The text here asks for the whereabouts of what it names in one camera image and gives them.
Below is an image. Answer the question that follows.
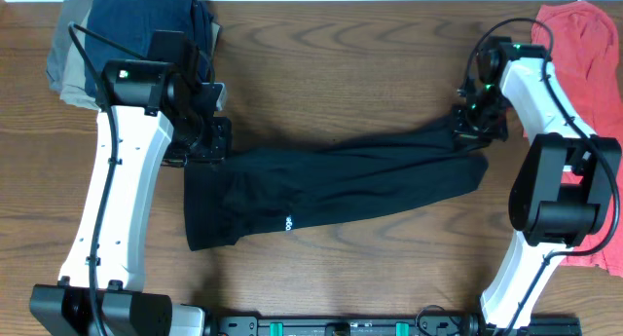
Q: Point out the black cable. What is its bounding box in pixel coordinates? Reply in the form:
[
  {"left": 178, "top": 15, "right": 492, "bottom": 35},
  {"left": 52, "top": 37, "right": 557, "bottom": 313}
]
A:
[
  {"left": 66, "top": 21, "right": 147, "bottom": 336},
  {"left": 457, "top": 17, "right": 622, "bottom": 336}
]

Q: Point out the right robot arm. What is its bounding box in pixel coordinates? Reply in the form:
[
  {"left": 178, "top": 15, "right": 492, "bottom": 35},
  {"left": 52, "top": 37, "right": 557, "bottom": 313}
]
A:
[{"left": 451, "top": 36, "right": 622, "bottom": 335}]

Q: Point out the folded grey garment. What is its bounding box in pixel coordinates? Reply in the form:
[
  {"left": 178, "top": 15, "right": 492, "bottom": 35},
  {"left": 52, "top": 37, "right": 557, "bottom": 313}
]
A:
[{"left": 46, "top": 0, "right": 93, "bottom": 93}]

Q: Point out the left black cable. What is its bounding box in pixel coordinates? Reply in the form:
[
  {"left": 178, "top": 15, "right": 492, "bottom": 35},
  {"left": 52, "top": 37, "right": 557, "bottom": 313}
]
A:
[{"left": 66, "top": 21, "right": 147, "bottom": 336}]

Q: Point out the black t-shirt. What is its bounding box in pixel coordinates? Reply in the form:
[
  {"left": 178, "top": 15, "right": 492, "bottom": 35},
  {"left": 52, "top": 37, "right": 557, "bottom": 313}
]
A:
[{"left": 184, "top": 118, "right": 488, "bottom": 251}]

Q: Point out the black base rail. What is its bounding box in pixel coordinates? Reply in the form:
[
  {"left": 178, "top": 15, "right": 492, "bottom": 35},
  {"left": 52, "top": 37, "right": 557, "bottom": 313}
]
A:
[{"left": 203, "top": 314, "right": 584, "bottom": 336}]

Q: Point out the red t-shirt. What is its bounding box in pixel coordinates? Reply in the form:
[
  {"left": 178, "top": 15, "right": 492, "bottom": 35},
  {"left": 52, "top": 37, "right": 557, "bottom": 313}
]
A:
[{"left": 536, "top": 1, "right": 622, "bottom": 278}]

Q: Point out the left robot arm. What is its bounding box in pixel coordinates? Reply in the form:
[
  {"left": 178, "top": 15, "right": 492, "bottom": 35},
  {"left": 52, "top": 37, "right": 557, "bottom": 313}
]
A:
[{"left": 29, "top": 59, "right": 231, "bottom": 335}]

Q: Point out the folded beige garment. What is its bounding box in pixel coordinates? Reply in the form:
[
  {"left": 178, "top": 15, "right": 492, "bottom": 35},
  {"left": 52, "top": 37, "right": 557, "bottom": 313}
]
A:
[{"left": 59, "top": 10, "right": 221, "bottom": 110}]

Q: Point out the folded navy blue garment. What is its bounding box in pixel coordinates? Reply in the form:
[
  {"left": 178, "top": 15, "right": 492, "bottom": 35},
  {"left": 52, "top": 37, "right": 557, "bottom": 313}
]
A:
[{"left": 84, "top": 0, "right": 216, "bottom": 99}]

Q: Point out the right black cable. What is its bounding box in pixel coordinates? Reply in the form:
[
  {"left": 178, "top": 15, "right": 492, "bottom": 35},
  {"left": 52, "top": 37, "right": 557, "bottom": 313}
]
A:
[{"left": 457, "top": 17, "right": 622, "bottom": 336}]

